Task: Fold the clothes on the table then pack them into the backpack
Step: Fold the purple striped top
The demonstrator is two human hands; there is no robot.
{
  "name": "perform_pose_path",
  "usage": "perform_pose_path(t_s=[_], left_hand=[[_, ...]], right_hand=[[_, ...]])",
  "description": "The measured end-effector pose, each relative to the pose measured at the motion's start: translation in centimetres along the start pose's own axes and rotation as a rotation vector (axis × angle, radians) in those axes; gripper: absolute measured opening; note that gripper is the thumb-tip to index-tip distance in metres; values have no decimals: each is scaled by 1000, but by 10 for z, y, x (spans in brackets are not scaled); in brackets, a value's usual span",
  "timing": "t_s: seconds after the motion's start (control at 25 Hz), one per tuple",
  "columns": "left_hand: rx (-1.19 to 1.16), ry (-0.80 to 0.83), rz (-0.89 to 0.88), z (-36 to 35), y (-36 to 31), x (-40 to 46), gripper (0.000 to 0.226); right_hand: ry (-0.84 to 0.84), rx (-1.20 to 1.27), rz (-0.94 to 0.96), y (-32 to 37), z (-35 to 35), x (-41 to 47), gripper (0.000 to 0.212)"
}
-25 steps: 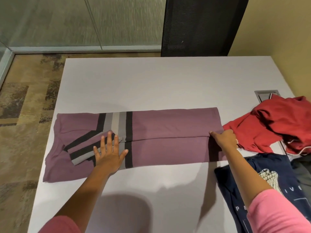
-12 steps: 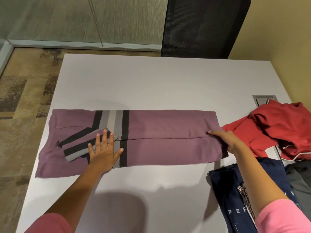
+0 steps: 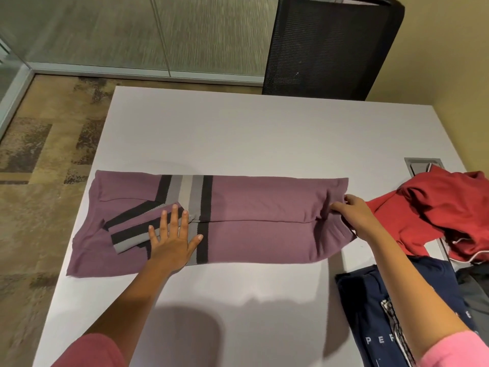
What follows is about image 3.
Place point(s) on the black orange backpack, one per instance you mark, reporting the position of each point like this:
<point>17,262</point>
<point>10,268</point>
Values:
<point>475,290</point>

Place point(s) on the red garment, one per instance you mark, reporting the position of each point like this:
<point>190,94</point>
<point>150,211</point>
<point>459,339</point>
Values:
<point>439,210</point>

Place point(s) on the person's left forearm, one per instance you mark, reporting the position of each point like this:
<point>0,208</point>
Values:
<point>122,309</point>

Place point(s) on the striped knit top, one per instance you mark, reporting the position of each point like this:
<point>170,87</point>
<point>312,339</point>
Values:
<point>397,328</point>

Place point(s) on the mauve striped t-shirt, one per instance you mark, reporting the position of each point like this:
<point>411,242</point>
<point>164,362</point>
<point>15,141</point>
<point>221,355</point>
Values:
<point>267,221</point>

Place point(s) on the person's right forearm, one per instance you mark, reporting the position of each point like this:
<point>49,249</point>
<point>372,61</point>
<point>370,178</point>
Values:
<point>412,286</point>

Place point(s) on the person's pink sleeve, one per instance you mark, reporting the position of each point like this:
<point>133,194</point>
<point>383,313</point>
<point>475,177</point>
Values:
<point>91,351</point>
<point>454,351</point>

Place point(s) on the black mesh office chair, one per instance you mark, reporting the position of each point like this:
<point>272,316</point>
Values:
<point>328,45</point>

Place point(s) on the person's right pink sleeve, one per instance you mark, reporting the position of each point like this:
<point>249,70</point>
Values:
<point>454,351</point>

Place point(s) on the person's left pink sleeve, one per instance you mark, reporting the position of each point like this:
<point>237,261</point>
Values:
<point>91,351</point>

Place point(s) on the navy blue hoodie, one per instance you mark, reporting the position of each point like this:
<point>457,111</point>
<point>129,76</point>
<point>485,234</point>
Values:
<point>363,301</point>

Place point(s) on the person's right hand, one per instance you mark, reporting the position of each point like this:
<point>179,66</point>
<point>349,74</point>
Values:
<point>357,215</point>

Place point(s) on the person's left hand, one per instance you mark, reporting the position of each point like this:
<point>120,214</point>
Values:
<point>174,244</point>

